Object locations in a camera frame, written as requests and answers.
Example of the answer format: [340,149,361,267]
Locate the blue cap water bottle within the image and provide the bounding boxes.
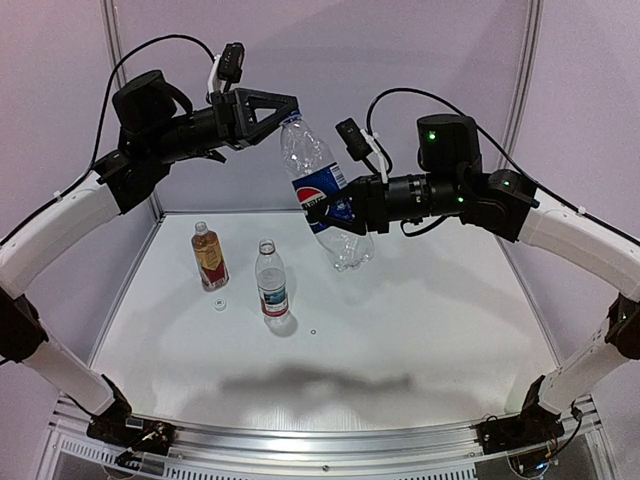
[280,116,375,272]

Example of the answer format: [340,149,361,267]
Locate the red cap water bottle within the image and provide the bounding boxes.
[255,239,290,324]

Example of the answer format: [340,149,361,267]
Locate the gold label drink bottle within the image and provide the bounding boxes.
[191,221,229,292]

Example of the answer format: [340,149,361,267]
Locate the white bottle cap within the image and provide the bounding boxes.
[214,298,227,312]

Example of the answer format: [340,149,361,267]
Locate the blue bottle cap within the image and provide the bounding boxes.
[282,109,302,125]

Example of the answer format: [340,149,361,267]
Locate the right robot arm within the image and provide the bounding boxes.
[305,114,639,419]

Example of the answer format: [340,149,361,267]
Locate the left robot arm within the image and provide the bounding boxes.
[1,70,298,423]

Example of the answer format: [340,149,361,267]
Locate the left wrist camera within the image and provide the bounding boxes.
[206,42,245,104]

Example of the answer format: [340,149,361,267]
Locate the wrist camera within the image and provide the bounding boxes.
[335,118,392,184]
[206,42,245,104]

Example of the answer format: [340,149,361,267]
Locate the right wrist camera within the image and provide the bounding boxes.
[335,118,392,184]

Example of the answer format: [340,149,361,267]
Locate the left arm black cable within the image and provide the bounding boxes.
[0,33,216,246]

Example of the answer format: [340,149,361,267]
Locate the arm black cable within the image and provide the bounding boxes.
[0,33,216,246]
[365,87,640,246]

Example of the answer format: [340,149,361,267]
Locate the left aluminium wall post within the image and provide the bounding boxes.
[102,0,166,221]

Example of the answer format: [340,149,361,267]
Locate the aluminium wall post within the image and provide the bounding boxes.
[482,0,546,221]
[102,0,166,221]

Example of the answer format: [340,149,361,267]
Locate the right aluminium wall post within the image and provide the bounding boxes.
[482,0,546,221]

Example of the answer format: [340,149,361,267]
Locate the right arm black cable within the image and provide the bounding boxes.
[365,87,640,246]

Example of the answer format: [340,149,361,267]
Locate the aluminium front rail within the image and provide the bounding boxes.
[33,397,618,479]

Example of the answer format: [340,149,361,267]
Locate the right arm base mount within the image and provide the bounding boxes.
[474,376,584,479]

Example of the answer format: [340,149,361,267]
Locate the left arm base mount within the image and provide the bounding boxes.
[86,375,176,470]

